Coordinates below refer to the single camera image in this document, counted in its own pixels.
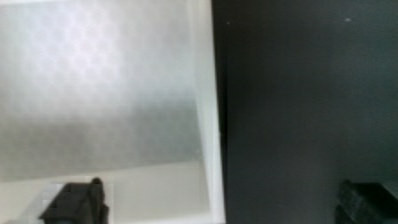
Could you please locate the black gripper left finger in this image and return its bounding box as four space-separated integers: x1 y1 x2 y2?
39 178 110 224

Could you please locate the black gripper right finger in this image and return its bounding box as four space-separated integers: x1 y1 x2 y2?
334 180 398 224

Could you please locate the white front drawer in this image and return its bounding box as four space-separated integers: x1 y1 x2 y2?
0 0 225 224

